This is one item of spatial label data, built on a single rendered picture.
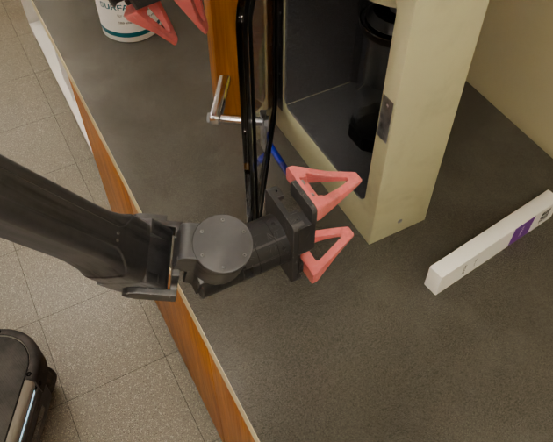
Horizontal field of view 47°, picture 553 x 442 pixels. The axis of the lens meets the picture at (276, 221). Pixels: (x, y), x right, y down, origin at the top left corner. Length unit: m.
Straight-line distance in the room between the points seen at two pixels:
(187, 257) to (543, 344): 0.59
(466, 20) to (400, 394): 0.49
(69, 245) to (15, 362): 1.29
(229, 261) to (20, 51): 2.66
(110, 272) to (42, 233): 0.11
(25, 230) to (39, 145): 2.16
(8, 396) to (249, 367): 0.98
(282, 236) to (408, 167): 0.31
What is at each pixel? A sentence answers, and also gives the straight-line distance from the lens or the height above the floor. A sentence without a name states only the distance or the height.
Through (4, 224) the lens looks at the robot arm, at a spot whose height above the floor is 1.40.
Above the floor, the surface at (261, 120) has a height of 1.20.
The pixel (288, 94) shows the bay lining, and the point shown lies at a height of 1.04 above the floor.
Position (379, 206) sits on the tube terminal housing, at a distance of 0.96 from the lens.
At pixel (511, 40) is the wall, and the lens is 1.29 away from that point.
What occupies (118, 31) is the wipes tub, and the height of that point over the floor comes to 0.97.
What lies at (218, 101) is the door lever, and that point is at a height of 1.21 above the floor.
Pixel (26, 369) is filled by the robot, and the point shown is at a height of 0.24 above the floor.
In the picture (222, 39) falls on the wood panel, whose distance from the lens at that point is 1.10.
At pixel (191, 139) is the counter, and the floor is 0.94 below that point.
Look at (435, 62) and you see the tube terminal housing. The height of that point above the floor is 1.28.
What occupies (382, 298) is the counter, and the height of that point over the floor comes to 0.94.
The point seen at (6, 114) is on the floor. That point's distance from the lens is 2.86.
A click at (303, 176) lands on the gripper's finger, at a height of 1.27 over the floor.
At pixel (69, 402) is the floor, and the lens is 2.00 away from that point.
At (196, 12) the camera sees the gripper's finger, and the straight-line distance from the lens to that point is 0.80.
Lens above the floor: 1.77
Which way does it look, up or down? 52 degrees down
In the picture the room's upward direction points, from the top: straight up
